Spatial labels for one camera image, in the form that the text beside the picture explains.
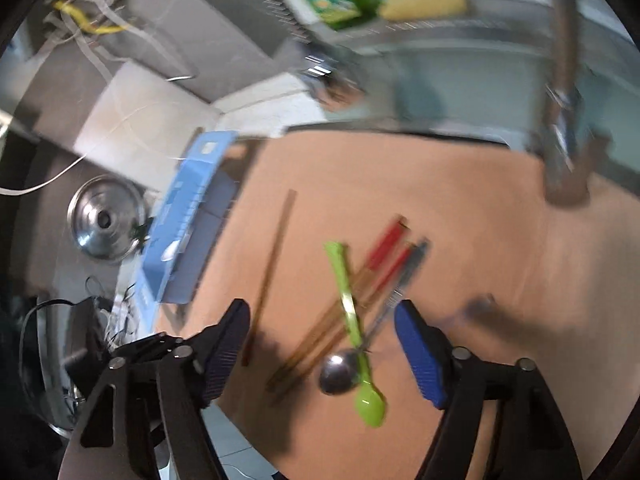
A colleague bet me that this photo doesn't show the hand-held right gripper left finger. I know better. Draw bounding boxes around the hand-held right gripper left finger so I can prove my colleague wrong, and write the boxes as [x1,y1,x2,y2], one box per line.
[59,298,251,480]

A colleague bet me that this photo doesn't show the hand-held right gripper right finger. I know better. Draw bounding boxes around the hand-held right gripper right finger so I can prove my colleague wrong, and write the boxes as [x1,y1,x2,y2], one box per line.
[394,299,583,480]

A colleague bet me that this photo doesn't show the green plastic spoon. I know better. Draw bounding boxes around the green plastic spoon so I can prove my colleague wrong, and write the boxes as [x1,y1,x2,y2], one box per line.
[323,241,387,428]

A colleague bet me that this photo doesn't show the metal spoon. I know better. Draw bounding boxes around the metal spoon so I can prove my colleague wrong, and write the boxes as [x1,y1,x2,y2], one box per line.
[319,239,431,396]

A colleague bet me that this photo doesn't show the brown wooden chopstick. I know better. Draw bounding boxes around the brown wooden chopstick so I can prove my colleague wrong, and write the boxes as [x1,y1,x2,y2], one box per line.
[241,189,298,367]

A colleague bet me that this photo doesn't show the red topped wooden chopstick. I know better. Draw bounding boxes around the red topped wooden chopstick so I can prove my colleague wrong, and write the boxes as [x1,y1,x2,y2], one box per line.
[272,242,418,401]
[265,215,411,391]

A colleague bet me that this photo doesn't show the blue plastic basket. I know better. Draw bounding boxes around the blue plastic basket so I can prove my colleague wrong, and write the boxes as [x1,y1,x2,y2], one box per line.
[142,130,241,306]

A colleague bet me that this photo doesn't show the steel pot lid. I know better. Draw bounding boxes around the steel pot lid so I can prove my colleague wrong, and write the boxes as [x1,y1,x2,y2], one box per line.
[67,175,149,262]

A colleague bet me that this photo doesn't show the brown mat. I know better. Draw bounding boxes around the brown mat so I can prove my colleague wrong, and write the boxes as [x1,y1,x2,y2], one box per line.
[170,127,640,480]

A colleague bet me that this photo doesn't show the white cutting board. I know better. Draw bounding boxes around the white cutting board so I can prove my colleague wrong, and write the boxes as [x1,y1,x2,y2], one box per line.
[74,59,223,193]

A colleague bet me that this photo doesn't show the chrome faucet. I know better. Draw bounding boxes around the chrome faucet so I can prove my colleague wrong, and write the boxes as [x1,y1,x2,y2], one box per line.
[250,0,612,207]

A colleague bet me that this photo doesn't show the yellow sponge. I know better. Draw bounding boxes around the yellow sponge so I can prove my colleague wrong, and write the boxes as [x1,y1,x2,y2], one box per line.
[379,0,469,22]

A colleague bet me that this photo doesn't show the white power cable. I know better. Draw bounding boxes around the white power cable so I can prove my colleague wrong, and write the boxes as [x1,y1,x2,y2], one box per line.
[0,0,196,197]

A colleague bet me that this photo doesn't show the yellow gas hose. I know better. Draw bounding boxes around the yellow gas hose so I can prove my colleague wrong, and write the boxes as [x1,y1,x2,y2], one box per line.
[54,0,132,36]

